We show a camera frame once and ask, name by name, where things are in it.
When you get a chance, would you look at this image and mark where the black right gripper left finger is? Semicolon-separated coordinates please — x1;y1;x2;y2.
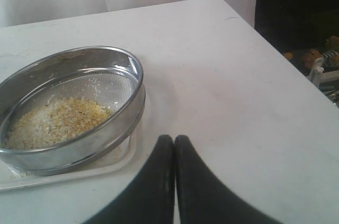
86;135;175;223

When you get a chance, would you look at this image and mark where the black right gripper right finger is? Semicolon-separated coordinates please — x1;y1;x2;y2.
174;135;274;223

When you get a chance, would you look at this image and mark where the yellow grain mixture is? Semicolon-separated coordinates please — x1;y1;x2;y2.
2;97;113;150

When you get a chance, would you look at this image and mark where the round steel mesh sieve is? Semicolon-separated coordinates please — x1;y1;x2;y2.
1;46;146;175

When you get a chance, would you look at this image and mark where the white square tray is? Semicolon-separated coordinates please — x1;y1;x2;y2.
1;120;142;192

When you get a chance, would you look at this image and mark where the white toy crib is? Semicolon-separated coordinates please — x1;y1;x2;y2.
306;58;338;88

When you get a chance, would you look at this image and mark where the stuffed toy in striped shirt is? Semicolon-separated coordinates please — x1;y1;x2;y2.
301;36;338;69

